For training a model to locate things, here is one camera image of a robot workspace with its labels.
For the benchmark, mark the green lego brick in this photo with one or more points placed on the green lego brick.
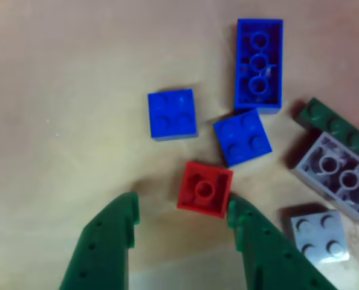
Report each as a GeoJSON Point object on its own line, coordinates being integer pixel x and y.
{"type": "Point", "coordinates": [333, 124]}

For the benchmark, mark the light grey two-by-four lego brick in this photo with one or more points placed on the light grey two-by-four lego brick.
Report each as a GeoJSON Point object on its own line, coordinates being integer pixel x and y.
{"type": "Point", "coordinates": [348, 181]}

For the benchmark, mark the blue two-by-two lego brick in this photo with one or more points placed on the blue two-by-two lego brick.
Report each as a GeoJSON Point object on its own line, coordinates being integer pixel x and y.
{"type": "Point", "coordinates": [241, 137]}
{"type": "Point", "coordinates": [172, 114]}

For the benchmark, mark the red lego brick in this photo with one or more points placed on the red lego brick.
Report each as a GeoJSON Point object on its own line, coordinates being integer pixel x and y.
{"type": "Point", "coordinates": [203, 190]}

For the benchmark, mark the light grey two-by-two lego brick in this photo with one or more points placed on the light grey two-by-two lego brick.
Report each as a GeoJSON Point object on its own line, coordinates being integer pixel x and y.
{"type": "Point", "coordinates": [318, 238]}

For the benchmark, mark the blue two-by-four lego brick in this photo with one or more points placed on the blue two-by-four lego brick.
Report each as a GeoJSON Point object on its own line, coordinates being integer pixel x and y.
{"type": "Point", "coordinates": [259, 63]}

